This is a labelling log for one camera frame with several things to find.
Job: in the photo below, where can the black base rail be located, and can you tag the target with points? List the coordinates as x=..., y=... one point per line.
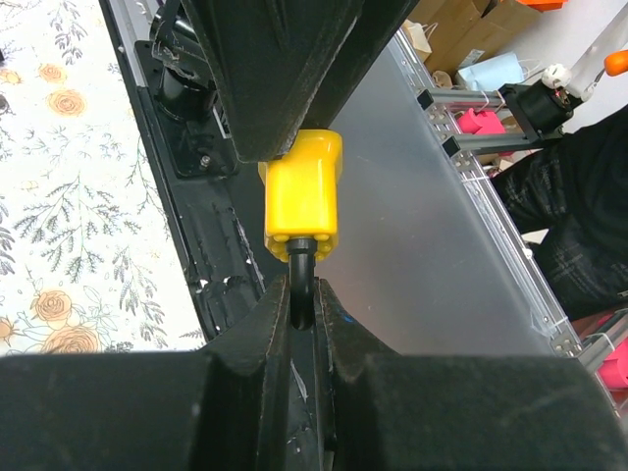
x=213, y=203

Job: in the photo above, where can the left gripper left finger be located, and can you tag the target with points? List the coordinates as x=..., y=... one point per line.
x=221, y=407

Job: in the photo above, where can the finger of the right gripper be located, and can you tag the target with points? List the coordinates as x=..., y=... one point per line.
x=268, y=60
x=374, y=28

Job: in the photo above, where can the light blue paper bag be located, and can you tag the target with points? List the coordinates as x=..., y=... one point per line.
x=492, y=74

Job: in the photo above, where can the yellow padlock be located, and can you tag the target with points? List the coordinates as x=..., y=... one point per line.
x=301, y=225

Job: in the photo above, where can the person in dark clothes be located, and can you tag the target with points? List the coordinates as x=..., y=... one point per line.
x=576, y=191

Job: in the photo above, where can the orange bag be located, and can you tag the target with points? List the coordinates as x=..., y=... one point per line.
x=544, y=5

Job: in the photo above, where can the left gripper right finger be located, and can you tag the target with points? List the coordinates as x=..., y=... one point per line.
x=382, y=410

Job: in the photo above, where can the cardboard box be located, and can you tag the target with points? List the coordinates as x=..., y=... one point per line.
x=468, y=31

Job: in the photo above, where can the pink plastic spool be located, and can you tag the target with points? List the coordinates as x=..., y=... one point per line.
x=481, y=122

